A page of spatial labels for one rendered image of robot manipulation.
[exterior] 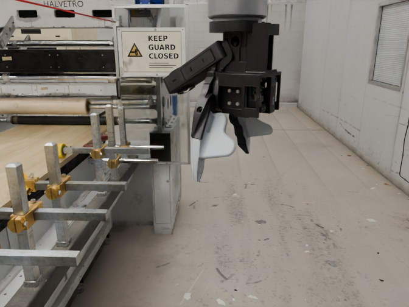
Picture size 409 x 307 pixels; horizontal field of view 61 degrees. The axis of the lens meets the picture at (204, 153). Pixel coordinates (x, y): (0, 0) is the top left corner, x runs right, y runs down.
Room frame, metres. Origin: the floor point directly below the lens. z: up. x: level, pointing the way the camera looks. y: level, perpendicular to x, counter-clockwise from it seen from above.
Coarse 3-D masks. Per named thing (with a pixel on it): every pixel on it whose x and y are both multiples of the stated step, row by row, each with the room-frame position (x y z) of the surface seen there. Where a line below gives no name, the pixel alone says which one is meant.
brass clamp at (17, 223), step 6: (30, 204) 1.09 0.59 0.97; (36, 204) 1.09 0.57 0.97; (42, 204) 1.11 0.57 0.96; (30, 210) 1.04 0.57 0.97; (12, 216) 1.00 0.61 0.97; (18, 216) 1.00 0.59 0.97; (24, 216) 1.00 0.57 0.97; (30, 216) 1.03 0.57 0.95; (12, 222) 0.98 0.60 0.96; (18, 222) 0.98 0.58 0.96; (24, 222) 0.99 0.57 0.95; (30, 222) 1.03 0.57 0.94; (12, 228) 0.98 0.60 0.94; (18, 228) 0.98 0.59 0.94; (24, 228) 1.00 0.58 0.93
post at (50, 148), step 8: (48, 144) 1.26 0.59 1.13; (56, 144) 1.29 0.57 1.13; (48, 152) 1.26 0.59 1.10; (56, 152) 1.28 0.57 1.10; (48, 160) 1.26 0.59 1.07; (56, 160) 1.27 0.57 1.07; (48, 168) 1.26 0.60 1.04; (56, 168) 1.26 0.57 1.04; (48, 176) 1.26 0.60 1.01; (56, 176) 1.26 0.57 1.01; (56, 184) 1.26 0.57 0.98; (56, 200) 1.26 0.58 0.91; (64, 200) 1.29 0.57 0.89; (56, 224) 1.26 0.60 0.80; (64, 224) 1.27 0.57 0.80; (56, 232) 1.26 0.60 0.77; (64, 232) 1.26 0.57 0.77; (64, 240) 1.26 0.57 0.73
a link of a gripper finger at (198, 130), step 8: (208, 88) 0.45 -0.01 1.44; (200, 96) 0.45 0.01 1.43; (208, 96) 0.44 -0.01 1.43; (200, 104) 0.44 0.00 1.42; (208, 104) 0.44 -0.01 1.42; (200, 112) 0.44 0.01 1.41; (208, 112) 0.44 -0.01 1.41; (200, 120) 0.44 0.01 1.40; (192, 128) 0.44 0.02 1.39; (200, 128) 0.43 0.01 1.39; (192, 136) 0.43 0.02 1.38; (200, 136) 0.43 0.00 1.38
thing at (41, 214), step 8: (0, 208) 1.08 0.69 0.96; (8, 208) 1.08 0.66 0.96; (40, 208) 1.08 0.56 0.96; (48, 208) 1.08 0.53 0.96; (56, 208) 1.08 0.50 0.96; (64, 208) 1.08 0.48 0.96; (0, 216) 1.06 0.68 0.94; (8, 216) 1.05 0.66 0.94; (40, 216) 1.05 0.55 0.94; (48, 216) 1.05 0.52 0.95; (56, 216) 1.05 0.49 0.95; (64, 216) 1.05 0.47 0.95; (72, 216) 1.05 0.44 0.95; (80, 216) 1.05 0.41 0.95; (88, 216) 1.04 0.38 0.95; (96, 216) 1.04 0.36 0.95; (104, 216) 1.04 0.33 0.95
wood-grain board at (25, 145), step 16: (16, 128) 2.54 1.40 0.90; (32, 128) 2.54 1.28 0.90; (0, 144) 2.09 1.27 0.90; (16, 144) 2.09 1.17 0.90; (32, 144) 2.09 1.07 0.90; (80, 144) 2.09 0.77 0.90; (0, 160) 1.78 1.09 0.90; (16, 160) 1.78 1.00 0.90; (32, 160) 1.78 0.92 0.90; (64, 160) 1.78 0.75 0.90; (0, 176) 1.54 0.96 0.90; (0, 192) 1.35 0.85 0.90
